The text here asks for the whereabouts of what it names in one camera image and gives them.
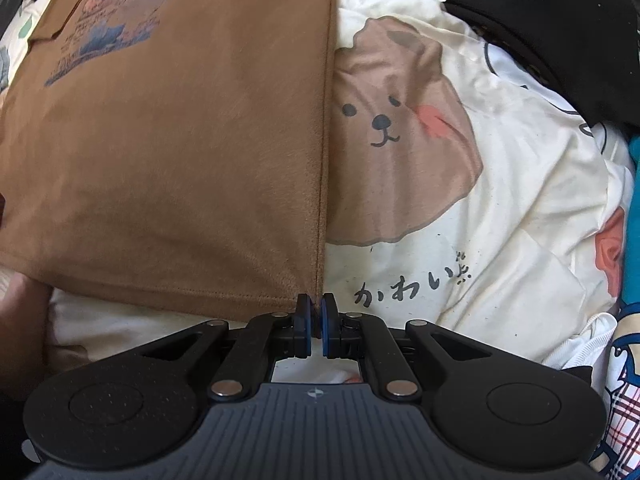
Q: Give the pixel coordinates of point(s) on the blue cartoon blanket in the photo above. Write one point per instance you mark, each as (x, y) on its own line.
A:
(631, 185)

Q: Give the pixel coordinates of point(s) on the brown printed t-shirt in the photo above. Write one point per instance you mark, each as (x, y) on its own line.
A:
(175, 160)

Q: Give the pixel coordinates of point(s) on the white bear-print bed sheet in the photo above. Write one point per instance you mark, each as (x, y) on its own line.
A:
(525, 185)

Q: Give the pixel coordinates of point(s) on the person's bare leg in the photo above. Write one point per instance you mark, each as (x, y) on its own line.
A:
(20, 320)

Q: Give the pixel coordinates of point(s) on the black folded garment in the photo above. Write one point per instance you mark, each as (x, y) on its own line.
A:
(550, 20)

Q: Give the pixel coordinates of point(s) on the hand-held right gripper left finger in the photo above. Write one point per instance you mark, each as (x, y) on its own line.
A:
(303, 320)

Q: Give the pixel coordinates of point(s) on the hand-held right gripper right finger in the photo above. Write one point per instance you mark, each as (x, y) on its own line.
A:
(329, 322)

